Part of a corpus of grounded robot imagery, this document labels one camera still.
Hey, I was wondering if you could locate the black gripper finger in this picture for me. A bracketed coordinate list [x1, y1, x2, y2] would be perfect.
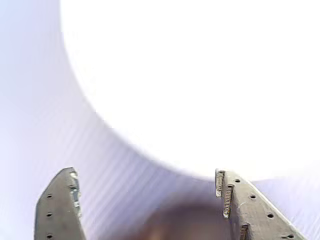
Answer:
[34, 167, 87, 240]

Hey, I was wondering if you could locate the black serrated gripper finger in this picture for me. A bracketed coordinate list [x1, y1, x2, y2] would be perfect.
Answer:
[214, 168, 309, 240]

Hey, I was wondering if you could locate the blue woven cloth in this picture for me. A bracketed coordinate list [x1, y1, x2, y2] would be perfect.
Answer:
[0, 0, 320, 240]

